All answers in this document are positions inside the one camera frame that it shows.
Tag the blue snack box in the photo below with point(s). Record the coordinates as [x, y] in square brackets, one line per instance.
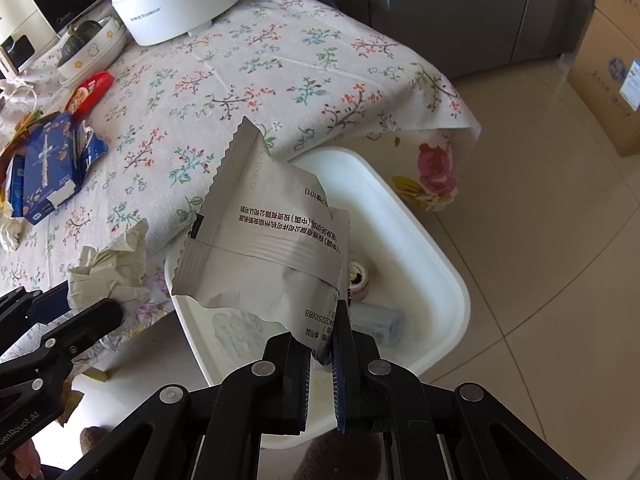
[47, 165]

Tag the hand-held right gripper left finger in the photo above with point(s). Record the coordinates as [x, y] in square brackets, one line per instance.
[304, 390]

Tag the yellow orange packet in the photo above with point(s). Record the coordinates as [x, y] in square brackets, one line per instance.
[20, 135]

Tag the cream paper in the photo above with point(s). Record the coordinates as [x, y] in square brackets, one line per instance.
[112, 270]

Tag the pale plastic bottle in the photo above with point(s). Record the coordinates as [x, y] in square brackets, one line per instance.
[382, 322]

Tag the white plastic bin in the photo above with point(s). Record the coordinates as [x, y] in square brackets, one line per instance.
[405, 240]

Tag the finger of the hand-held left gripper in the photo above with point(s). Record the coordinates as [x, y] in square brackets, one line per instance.
[90, 325]
[35, 307]

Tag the cream air fryer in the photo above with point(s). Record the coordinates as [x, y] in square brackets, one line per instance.
[20, 40]

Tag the silver snack wrapper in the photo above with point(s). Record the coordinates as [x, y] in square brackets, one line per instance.
[260, 220]

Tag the dark green pumpkin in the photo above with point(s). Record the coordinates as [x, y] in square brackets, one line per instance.
[77, 40]

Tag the red snack packet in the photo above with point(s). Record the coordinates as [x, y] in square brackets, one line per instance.
[90, 91]

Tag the grey refrigerator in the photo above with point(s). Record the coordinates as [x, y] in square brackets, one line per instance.
[425, 5]

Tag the blue torn wrapper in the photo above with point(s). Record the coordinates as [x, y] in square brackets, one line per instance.
[92, 147]

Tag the large cardboard box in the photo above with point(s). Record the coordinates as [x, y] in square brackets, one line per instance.
[607, 85]

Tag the white electric cooking pot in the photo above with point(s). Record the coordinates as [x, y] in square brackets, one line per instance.
[170, 5]

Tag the flower print white bowl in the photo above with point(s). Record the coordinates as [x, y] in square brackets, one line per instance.
[95, 50]

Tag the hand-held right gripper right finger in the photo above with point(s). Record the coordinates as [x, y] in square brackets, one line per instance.
[340, 385]

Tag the white deep plate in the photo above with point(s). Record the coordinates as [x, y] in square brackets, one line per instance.
[112, 47]
[107, 62]

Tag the floral tablecloth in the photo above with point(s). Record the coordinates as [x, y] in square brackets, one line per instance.
[250, 85]

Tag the white crumpled tissue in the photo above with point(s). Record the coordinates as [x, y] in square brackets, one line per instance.
[11, 234]

